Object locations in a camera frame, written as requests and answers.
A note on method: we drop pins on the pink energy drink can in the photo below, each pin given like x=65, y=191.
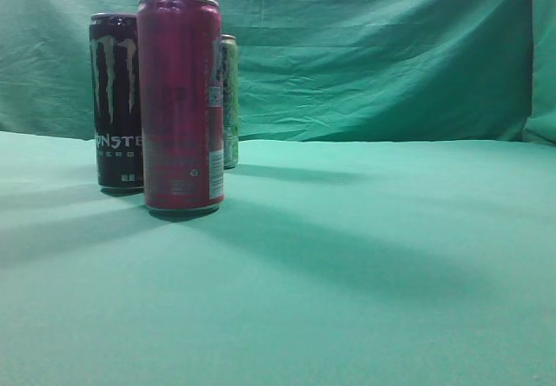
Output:
x=181, y=104

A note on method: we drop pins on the green cloth table cover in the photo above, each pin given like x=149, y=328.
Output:
x=327, y=264

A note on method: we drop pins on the light green drink can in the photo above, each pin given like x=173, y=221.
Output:
x=230, y=68

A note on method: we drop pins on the green cloth backdrop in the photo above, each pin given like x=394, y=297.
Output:
x=310, y=70

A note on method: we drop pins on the black Monster energy can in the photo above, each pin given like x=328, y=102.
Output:
x=113, y=49

